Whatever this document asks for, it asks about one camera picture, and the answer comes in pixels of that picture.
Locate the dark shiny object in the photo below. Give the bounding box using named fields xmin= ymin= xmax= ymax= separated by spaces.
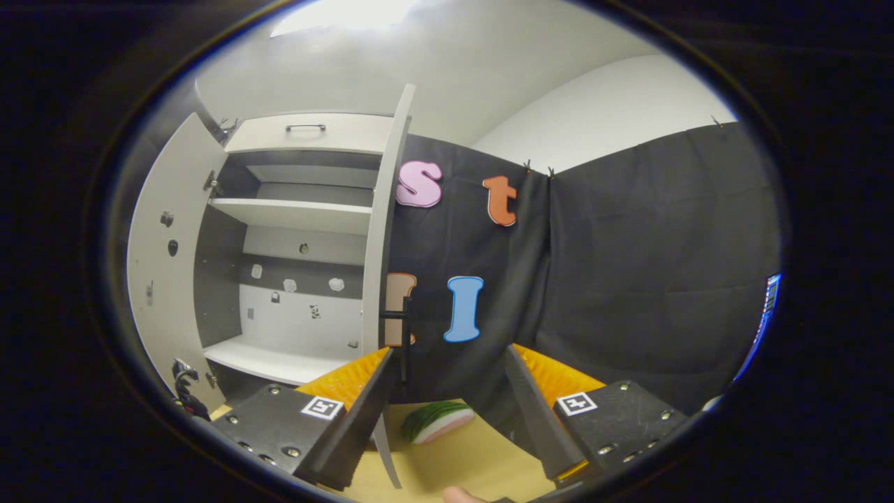
xmin=171 ymin=358 xmax=212 ymax=421

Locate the ceiling light panel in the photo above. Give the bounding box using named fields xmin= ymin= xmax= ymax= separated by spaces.
xmin=271 ymin=0 xmax=420 ymax=37

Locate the watermelon slice toy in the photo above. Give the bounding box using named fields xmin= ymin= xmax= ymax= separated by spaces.
xmin=402 ymin=400 xmax=476 ymax=446

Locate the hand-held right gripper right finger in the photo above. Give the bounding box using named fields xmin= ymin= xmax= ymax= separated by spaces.
xmin=504 ymin=344 xmax=692 ymax=490

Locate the black backdrop cloth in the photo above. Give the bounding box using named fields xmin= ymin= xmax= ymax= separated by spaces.
xmin=388 ymin=120 xmax=783 ymax=448

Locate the white cabinet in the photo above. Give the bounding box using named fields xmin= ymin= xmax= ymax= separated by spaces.
xmin=192 ymin=112 xmax=395 ymax=409

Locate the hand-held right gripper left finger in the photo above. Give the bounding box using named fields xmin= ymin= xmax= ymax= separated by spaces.
xmin=210 ymin=347 xmax=394 ymax=492

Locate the white cabinet drawer front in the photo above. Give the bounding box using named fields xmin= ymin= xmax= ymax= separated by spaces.
xmin=225 ymin=113 xmax=395 ymax=154

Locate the white cabinet door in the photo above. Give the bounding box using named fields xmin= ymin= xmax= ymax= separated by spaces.
xmin=126 ymin=112 xmax=230 ymax=414
xmin=360 ymin=84 xmax=418 ymax=490

